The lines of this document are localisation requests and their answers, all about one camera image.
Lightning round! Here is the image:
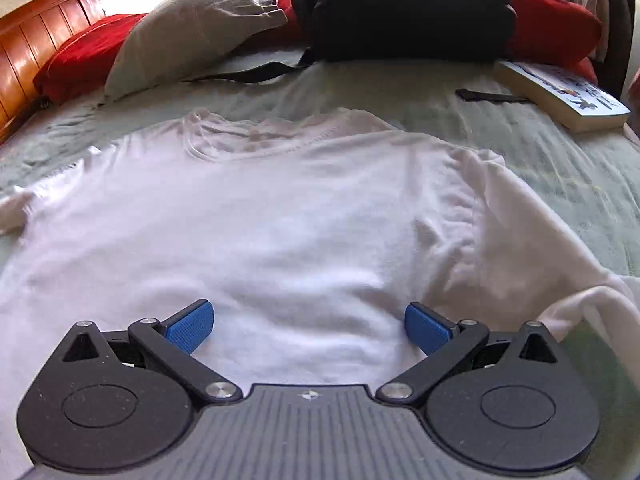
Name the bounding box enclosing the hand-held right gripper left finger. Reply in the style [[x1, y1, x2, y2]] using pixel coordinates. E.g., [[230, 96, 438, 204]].
[[61, 298, 245, 406]]

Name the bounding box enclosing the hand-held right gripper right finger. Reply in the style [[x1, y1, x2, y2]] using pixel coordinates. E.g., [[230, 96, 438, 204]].
[[374, 301, 560, 407]]

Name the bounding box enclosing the white t-shirt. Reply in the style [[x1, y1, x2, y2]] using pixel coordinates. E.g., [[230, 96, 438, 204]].
[[0, 107, 640, 480]]

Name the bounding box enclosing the green checked bed blanket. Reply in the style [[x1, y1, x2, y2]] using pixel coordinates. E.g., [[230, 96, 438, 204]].
[[0, 55, 640, 480]]

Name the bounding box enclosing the paperback book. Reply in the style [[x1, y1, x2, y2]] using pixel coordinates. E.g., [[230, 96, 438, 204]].
[[492, 60, 632, 133]]

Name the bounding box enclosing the red folded blanket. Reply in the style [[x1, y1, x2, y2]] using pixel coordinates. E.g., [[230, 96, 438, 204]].
[[34, 12, 148, 106]]

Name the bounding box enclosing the grey-green pillow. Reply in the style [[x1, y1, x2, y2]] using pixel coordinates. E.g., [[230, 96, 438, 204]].
[[105, 0, 296, 103]]

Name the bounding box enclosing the black backpack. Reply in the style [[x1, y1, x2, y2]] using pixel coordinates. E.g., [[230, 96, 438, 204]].
[[185, 0, 518, 83]]

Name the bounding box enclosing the wooden headboard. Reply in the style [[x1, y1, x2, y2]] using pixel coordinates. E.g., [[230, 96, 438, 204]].
[[0, 0, 101, 143]]

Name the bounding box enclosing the red cushion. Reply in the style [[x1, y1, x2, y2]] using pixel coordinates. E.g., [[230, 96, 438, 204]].
[[272, 0, 603, 83]]

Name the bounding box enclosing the dark jacket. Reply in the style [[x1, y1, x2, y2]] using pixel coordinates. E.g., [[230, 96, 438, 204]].
[[600, 0, 636, 101]]

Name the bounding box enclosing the black strap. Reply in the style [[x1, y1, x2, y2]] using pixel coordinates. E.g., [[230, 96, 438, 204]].
[[455, 89, 531, 103]]

